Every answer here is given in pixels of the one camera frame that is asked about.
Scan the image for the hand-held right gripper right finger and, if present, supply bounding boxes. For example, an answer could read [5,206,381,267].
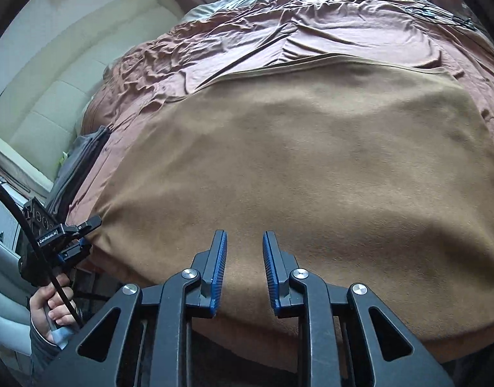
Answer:
[262,231,455,387]

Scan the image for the person's left hand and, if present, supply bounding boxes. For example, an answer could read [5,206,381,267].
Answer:
[29,275,77,344]

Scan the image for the person's left forearm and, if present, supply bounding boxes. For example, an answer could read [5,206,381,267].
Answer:
[29,324,72,377]

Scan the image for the black cables on bed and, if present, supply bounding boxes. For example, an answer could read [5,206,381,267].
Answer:
[404,2,477,29]

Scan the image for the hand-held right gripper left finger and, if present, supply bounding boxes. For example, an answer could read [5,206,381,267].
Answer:
[39,230,228,387]

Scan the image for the grey folded clothes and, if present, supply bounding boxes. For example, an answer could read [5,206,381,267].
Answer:
[49,125,112,218]

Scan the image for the brown printed T-shirt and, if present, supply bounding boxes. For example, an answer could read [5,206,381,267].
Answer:
[87,62,494,375]

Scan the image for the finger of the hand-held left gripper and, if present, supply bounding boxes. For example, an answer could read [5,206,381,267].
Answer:
[67,215,103,238]
[57,239,94,265]

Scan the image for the grey-green duvet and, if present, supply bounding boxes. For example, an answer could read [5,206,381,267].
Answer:
[182,0,417,23]

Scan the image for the brown bed blanket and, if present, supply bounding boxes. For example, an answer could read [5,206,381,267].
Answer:
[67,0,494,251]

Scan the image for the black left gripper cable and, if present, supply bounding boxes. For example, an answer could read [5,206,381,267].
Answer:
[0,175,85,327]

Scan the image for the cream padded headboard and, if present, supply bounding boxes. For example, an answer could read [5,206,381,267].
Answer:
[0,0,183,186]

